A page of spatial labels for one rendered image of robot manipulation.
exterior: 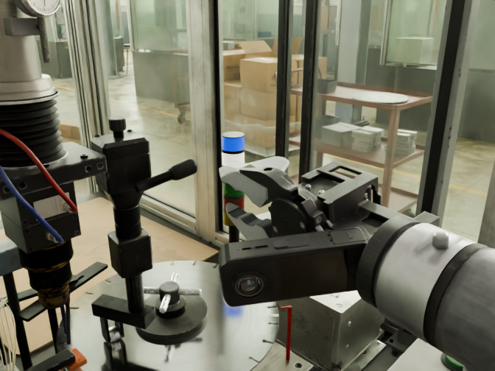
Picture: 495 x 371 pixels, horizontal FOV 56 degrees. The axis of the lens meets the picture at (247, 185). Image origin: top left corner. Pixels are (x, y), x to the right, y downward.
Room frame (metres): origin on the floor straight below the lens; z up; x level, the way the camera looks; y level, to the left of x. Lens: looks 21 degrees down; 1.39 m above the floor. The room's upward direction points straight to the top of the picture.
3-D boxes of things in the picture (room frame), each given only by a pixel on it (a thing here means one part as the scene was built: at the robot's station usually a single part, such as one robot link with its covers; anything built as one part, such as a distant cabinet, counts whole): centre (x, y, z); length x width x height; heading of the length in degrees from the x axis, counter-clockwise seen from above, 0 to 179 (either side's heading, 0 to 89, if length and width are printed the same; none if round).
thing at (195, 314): (0.59, 0.12, 0.96); 0.11 x 0.11 x 0.03
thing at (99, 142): (0.52, 0.15, 1.17); 0.06 x 0.05 x 0.20; 127
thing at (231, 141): (0.88, 0.03, 1.14); 0.05 x 0.04 x 0.03; 46
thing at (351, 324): (0.79, -0.16, 0.82); 0.18 x 0.18 x 0.15; 46
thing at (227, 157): (0.88, 0.03, 1.11); 0.05 x 0.04 x 0.03; 46
